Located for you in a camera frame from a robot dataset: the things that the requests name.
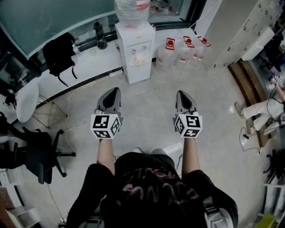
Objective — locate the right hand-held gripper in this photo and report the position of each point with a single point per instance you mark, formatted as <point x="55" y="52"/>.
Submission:
<point x="191" y="122"/>

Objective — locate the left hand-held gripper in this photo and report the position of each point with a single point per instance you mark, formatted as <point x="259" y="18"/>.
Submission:
<point x="101" y="121"/>

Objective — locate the white water dispenser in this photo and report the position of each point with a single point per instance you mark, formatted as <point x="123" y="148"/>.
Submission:
<point x="135" y="33"/>

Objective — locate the person's right forearm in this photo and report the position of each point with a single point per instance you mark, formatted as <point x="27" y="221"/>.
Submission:
<point x="191" y="155"/>

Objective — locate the person's left forearm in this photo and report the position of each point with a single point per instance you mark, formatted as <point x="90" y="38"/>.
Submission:
<point x="106" y="153"/>

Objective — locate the clear water jug red cap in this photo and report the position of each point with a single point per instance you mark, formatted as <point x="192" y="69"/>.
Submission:
<point x="184" y="53"/>
<point x="165" y="58"/>
<point x="200" y="52"/>

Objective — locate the small clear bottle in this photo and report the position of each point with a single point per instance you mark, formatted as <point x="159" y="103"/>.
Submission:
<point x="76" y="52"/>

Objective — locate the white power strip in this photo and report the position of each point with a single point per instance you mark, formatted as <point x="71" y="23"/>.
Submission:
<point x="115" y="74"/>

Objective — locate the beige plastic cup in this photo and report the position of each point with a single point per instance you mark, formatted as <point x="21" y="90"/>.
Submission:
<point x="139" y="59"/>

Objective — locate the person's right shoe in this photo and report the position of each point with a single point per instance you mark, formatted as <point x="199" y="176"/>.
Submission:
<point x="159" y="151"/>

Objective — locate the person's shoe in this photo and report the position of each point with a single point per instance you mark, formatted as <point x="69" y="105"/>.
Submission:
<point x="159" y="151"/>
<point x="137" y="150"/>

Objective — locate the person's left shoe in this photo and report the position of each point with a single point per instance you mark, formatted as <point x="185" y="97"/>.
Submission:
<point x="137" y="150"/>

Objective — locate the black flask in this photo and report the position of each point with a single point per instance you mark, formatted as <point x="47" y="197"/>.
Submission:
<point x="98" y="27"/>
<point x="102" y="42"/>

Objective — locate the wooden platform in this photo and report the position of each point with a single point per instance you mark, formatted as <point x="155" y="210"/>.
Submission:
<point x="247" y="82"/>

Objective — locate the black backpack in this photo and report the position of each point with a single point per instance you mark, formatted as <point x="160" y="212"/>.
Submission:
<point x="58" y="55"/>

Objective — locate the small red-capped bottle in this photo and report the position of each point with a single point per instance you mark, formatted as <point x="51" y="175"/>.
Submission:
<point x="153" y="27"/>

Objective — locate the black office chair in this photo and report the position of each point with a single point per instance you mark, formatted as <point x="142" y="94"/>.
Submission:
<point x="37" y="151"/>
<point x="278" y="164"/>

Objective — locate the person's black shirt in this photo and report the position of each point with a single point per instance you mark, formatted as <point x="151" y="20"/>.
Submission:
<point x="151" y="189"/>

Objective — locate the frosted glass panel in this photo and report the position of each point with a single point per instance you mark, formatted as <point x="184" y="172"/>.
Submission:
<point x="44" y="20"/>

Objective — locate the white keyboard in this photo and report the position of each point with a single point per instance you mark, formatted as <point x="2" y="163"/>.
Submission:
<point x="11" y="177"/>

